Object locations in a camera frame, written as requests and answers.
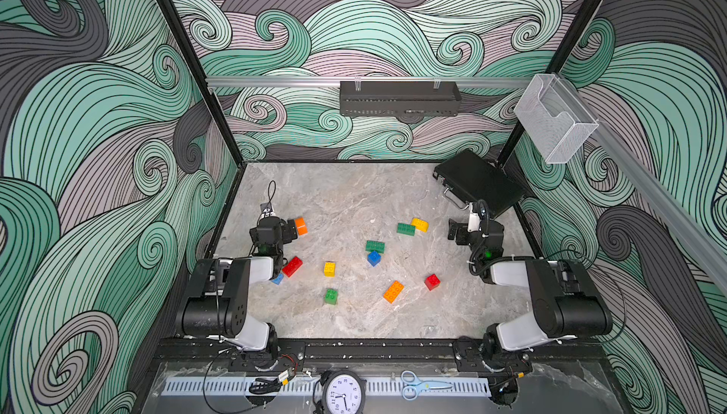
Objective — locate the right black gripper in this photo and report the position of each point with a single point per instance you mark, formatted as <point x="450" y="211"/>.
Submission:
<point x="460" y="228"/>

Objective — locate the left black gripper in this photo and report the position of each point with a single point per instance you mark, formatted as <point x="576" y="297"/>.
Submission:
<point x="286" y="231"/>

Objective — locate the orange curved lego brick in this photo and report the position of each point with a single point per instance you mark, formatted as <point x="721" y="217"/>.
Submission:
<point x="300" y="226"/>

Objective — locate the red square lego brick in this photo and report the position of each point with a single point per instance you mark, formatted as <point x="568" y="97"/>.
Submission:
<point x="432" y="282"/>

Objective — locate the green long lego brick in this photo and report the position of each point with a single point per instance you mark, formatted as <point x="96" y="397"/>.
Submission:
<point x="406" y="229"/>
<point x="375" y="246"/>

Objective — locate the blue square lego brick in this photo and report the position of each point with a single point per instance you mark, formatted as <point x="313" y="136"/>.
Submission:
<point x="374" y="258"/>

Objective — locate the orange long lego brick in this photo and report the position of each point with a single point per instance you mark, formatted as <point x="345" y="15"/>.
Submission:
<point x="392" y="293"/>

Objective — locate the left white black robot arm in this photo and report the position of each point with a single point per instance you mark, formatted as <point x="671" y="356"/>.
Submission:
<point x="215" y="303"/>

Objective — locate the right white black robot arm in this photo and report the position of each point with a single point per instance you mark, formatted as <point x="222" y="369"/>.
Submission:
<point x="564" y="301"/>

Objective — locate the red long lego brick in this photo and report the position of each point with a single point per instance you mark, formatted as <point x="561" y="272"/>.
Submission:
<point x="292" y="267"/>

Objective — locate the yellow curved lego brick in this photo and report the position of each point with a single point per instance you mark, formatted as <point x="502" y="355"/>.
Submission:
<point x="419" y="224"/>

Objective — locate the yellow square lego brick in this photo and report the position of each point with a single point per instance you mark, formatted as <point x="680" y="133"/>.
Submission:
<point x="329" y="269"/>

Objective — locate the green square lego brick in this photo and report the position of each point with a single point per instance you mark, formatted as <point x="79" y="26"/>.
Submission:
<point x="331" y="296"/>

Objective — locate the black briefcase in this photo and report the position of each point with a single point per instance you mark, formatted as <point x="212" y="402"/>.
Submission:
<point x="467" y="178"/>

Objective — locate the light blue scissors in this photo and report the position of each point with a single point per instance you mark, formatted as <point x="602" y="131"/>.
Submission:
<point x="413" y="385"/>

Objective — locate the white analog clock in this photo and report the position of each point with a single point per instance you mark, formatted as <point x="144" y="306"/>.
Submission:
<point x="343" y="393"/>

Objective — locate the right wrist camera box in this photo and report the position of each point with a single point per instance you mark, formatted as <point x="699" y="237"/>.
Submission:
<point x="474" y="219"/>

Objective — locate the clear plastic wall holder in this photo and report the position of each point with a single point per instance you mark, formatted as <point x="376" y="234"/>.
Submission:
<point x="555" y="117"/>

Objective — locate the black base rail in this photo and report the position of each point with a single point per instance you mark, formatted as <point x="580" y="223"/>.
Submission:
<point x="462" y="353"/>

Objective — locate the aluminium back rail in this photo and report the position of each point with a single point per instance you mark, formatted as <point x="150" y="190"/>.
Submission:
<point x="290" y="81"/>

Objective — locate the aluminium rail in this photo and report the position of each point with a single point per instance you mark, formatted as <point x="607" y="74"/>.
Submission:
<point x="290" y="81"/>
<point x="666" y="167"/>

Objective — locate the aluminium right rail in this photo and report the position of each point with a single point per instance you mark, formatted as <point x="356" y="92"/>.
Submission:
<point x="666" y="167"/>

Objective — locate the white slotted cable duct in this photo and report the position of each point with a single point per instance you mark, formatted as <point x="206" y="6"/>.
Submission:
<point x="377" y="386"/>

